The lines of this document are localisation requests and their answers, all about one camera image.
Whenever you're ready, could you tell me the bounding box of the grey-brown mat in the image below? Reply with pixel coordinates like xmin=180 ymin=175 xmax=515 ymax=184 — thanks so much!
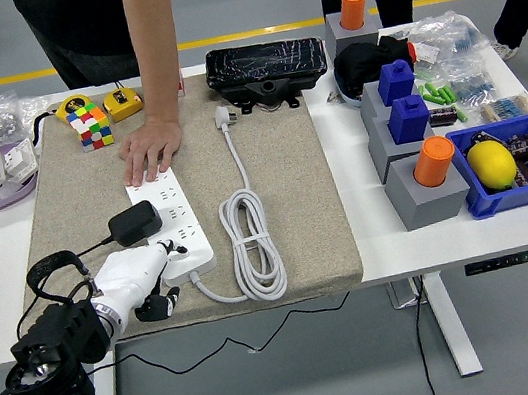
xmin=0 ymin=51 xmax=369 ymax=355

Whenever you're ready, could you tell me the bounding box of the black cloth bundle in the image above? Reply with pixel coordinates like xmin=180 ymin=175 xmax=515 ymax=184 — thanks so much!
xmin=329 ymin=30 xmax=423 ymax=106

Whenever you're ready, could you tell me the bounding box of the thin black plug cord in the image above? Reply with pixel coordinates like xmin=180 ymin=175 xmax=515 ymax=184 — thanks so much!
xmin=68 ymin=198 xmax=359 ymax=389

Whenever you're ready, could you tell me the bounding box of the large clear resistor bag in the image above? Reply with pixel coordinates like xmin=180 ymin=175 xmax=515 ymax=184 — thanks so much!
xmin=394 ymin=4 xmax=495 ymax=70

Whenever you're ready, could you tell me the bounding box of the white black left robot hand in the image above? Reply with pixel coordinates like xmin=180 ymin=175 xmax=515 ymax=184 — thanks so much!
xmin=84 ymin=235 xmax=200 ymax=333

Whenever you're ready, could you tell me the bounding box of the green wall plug cluster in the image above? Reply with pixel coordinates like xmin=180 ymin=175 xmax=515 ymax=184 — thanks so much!
xmin=415 ymin=77 xmax=459 ymax=110

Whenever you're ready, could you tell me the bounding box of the empty clear plastic bag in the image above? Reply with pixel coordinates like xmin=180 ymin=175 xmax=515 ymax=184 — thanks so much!
xmin=16 ymin=93 xmax=55 ymax=128

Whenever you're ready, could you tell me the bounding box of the white power cord with plug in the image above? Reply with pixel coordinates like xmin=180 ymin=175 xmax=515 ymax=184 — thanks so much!
xmin=162 ymin=99 xmax=292 ymax=314

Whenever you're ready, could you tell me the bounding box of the black plug adapter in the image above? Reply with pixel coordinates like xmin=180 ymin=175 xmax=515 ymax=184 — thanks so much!
xmin=103 ymin=197 xmax=167 ymax=251

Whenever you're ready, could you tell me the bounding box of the black wrapped device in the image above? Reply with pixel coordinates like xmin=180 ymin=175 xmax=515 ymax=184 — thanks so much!
xmin=201 ymin=31 xmax=335 ymax=123

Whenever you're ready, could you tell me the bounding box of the blue block with knob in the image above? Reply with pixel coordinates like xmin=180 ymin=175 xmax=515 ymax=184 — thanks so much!
xmin=382 ymin=91 xmax=436 ymax=147
xmin=372 ymin=56 xmax=420 ymax=110

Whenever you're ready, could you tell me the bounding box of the blue plastic bin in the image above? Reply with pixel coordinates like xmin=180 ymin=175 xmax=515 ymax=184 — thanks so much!
xmin=443 ymin=112 xmax=528 ymax=225

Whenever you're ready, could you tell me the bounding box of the white power strip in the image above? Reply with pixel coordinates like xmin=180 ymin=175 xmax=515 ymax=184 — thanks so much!
xmin=123 ymin=162 xmax=220 ymax=288

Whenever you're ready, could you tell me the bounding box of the black table power cable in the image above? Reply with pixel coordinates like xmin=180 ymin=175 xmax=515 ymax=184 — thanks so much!
xmin=405 ymin=275 xmax=444 ymax=395

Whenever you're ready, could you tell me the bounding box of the orange cylinder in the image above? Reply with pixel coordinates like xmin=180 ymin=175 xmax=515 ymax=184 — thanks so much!
xmin=336 ymin=0 xmax=374 ymax=34
xmin=407 ymin=132 xmax=462 ymax=191

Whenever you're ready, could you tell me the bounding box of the person's left hand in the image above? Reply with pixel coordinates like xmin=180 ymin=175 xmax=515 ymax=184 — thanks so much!
xmin=113 ymin=112 xmax=191 ymax=190

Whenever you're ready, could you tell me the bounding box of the black table control panel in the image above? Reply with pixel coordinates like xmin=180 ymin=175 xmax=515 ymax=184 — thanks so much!
xmin=462 ymin=249 xmax=528 ymax=278

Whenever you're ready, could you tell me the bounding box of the square yellow tape measure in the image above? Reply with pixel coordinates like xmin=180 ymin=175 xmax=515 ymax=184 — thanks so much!
xmin=92 ymin=73 xmax=147 ymax=127

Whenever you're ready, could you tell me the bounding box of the grey under-table box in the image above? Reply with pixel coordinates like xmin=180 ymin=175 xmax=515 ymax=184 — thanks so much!
xmin=385 ymin=275 xmax=432 ymax=312

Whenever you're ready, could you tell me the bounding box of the black key fob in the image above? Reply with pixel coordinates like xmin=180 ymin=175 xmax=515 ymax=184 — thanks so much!
xmin=466 ymin=126 xmax=509 ymax=155

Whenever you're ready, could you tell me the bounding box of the clear bag of taped resistors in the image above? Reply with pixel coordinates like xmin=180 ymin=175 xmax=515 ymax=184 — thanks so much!
xmin=477 ymin=91 xmax=528 ymax=127

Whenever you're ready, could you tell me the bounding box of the small red cap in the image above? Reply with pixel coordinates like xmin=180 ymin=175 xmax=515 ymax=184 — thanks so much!
xmin=405 ymin=39 xmax=421 ymax=66

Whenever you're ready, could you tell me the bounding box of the yellow lemon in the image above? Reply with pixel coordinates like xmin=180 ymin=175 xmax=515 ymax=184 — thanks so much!
xmin=463 ymin=136 xmax=522 ymax=197

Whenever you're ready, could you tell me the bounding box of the light blue dish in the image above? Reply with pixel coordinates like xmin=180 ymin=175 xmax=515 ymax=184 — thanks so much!
xmin=332 ymin=67 xmax=366 ymax=113

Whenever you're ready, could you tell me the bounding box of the small clear resistor bag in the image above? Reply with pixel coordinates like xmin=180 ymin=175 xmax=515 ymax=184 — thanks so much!
xmin=441 ymin=51 xmax=501 ymax=108

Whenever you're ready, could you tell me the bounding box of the grey block holder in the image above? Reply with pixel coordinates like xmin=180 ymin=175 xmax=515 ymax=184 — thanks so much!
xmin=320 ymin=6 xmax=383 ymax=59
xmin=355 ymin=73 xmax=427 ymax=127
xmin=379 ymin=146 xmax=478 ymax=236
xmin=362 ymin=103 xmax=444 ymax=186

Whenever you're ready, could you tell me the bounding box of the round yellow tape measure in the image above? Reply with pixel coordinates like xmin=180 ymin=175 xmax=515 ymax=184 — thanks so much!
xmin=46 ymin=90 xmax=98 ymax=129

